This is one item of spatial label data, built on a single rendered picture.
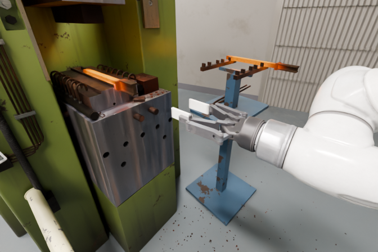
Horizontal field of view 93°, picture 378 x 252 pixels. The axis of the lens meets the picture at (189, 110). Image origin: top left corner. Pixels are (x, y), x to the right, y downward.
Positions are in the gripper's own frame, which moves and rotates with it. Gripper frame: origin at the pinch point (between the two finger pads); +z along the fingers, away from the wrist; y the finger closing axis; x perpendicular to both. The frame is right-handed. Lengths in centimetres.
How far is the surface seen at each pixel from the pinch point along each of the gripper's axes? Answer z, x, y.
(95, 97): 35.2, -2.3, -10.3
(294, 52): 20, -17, 246
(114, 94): 35.2, -3.5, -3.1
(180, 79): 195, -80, 211
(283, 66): -8, 1, 66
